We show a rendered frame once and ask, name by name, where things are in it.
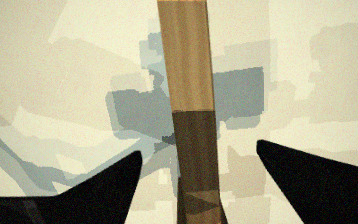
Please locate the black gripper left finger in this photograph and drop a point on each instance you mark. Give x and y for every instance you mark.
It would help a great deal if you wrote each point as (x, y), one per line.
(104, 198)

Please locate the brown wooden post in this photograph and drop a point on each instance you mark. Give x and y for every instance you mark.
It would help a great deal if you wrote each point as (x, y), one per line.
(181, 212)

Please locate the brown wooden plank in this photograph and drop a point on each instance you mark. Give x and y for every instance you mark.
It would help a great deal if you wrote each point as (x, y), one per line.
(184, 29)

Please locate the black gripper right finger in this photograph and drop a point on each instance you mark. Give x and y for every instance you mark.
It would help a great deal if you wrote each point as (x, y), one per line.
(320, 190)

